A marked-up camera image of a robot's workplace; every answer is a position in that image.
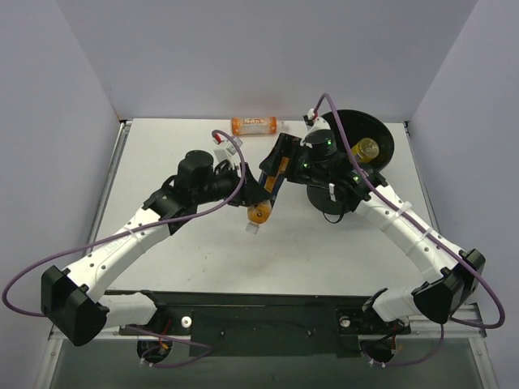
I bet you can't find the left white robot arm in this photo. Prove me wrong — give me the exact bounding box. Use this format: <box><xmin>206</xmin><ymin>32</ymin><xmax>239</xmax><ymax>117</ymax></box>
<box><xmin>41</xmin><ymin>150</ymin><xmax>277</xmax><ymax>346</ymax></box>

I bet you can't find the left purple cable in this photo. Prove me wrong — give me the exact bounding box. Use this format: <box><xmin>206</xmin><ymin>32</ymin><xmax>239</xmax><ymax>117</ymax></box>
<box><xmin>1</xmin><ymin>129</ymin><xmax>247</xmax><ymax>318</ymax></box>

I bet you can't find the yellow bottle blue cap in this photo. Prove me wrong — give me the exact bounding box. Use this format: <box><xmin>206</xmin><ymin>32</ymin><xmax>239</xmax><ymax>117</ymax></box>
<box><xmin>351</xmin><ymin>138</ymin><xmax>380</xmax><ymax>164</ymax></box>

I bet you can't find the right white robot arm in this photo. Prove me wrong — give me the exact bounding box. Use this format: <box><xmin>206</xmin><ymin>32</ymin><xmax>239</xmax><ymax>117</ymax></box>
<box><xmin>259</xmin><ymin>130</ymin><xmax>486</xmax><ymax>331</ymax></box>

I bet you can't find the orange bottle white label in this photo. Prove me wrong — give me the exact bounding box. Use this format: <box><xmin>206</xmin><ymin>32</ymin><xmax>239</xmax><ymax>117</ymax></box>
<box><xmin>230</xmin><ymin>117</ymin><xmax>287</xmax><ymax>136</ymax></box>

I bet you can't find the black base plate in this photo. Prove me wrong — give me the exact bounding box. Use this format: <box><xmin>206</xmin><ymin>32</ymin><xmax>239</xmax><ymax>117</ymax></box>
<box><xmin>105</xmin><ymin>290</ymin><xmax>411</xmax><ymax>359</ymax></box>

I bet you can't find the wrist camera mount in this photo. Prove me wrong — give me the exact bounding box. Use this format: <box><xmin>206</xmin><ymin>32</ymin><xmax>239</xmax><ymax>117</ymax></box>
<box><xmin>300</xmin><ymin>109</ymin><xmax>331</xmax><ymax>147</ymax></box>
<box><xmin>213</xmin><ymin>137</ymin><xmax>242</xmax><ymax>169</ymax></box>

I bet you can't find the purple cable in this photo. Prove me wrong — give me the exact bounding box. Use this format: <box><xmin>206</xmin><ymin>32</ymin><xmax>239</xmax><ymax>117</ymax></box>
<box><xmin>314</xmin><ymin>92</ymin><xmax>507</xmax><ymax>328</ymax></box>
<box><xmin>1</xmin><ymin>129</ymin><xmax>247</xmax><ymax>318</ymax></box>

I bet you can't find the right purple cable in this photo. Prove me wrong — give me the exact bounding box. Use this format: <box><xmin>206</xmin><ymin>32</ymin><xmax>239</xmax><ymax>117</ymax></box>
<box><xmin>314</xmin><ymin>92</ymin><xmax>507</xmax><ymax>328</ymax></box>

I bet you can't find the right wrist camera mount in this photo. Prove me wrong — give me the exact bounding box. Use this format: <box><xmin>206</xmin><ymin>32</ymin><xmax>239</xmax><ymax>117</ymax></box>
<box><xmin>300</xmin><ymin>109</ymin><xmax>331</xmax><ymax>147</ymax></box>

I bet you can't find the aluminium table frame rail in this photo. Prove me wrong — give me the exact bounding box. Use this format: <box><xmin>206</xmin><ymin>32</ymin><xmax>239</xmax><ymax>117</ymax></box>
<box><xmin>93</xmin><ymin>120</ymin><xmax>132</xmax><ymax>229</ymax></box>

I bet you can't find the orange bottle blue label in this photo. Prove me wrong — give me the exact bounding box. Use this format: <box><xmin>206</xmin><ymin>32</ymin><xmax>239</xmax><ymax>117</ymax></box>
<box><xmin>246</xmin><ymin>171</ymin><xmax>285</xmax><ymax>234</ymax></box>

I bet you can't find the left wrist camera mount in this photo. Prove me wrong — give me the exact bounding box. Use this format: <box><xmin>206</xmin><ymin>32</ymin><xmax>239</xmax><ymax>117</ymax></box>
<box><xmin>213</xmin><ymin>137</ymin><xmax>242</xmax><ymax>169</ymax></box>

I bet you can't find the black plastic bin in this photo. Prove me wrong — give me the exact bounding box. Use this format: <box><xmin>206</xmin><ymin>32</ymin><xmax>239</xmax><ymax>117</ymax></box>
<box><xmin>307</xmin><ymin>109</ymin><xmax>395</xmax><ymax>217</ymax></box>

